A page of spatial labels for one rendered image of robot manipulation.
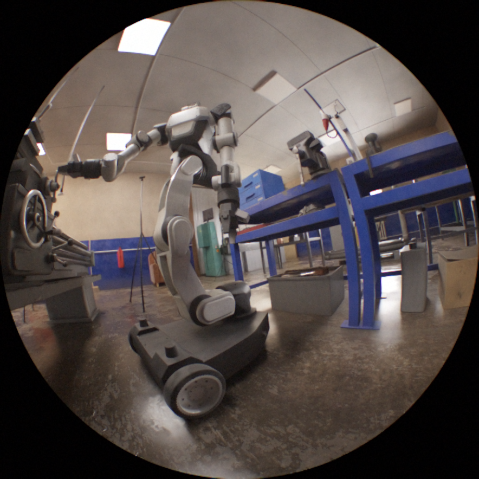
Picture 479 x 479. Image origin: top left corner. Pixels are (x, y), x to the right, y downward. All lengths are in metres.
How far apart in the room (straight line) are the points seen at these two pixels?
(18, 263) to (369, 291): 1.42
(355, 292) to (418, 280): 0.41
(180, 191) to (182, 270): 0.34
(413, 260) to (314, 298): 0.69
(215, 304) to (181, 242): 0.29
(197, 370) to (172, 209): 0.59
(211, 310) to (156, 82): 3.29
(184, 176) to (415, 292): 1.33
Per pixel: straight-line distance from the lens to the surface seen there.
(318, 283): 1.13
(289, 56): 3.34
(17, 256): 0.71
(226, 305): 0.75
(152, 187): 5.42
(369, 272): 0.90
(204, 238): 4.47
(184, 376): 0.49
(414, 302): 1.13
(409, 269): 1.08
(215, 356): 0.61
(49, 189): 0.87
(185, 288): 0.68
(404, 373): 0.74
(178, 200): 0.73
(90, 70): 3.48
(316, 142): 1.05
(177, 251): 0.62
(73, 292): 2.00
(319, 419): 0.58
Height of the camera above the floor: 0.50
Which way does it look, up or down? 5 degrees up
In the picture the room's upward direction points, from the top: 8 degrees counter-clockwise
